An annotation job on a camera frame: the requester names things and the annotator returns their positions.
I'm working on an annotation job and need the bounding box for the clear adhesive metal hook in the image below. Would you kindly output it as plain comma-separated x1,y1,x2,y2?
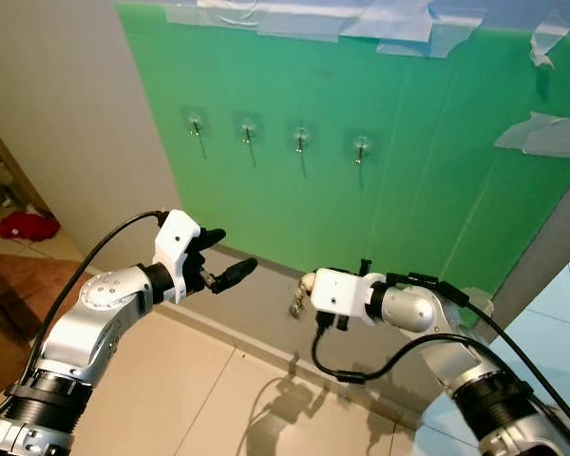
287,119,318,156
233,112,264,148
182,104,212,139
344,128,381,167

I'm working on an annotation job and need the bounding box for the green board with hooks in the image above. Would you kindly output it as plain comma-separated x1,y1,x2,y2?
114,0,570,297

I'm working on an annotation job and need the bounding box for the red cloth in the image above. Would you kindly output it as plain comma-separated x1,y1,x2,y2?
0,211,60,241

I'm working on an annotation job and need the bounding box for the clear tape strip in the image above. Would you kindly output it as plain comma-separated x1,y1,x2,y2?
340,0,447,41
530,11,570,69
378,8,487,60
494,112,570,161
164,3,352,41

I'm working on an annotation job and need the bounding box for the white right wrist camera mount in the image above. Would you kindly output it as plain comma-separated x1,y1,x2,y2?
312,268,386,319

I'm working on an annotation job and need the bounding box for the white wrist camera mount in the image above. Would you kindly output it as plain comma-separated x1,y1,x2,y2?
312,268,386,319
154,209,202,303

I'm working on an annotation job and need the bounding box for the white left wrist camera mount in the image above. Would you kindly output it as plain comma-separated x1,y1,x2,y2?
154,209,202,303

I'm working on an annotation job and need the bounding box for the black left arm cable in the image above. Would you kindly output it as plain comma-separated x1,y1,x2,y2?
0,209,167,456

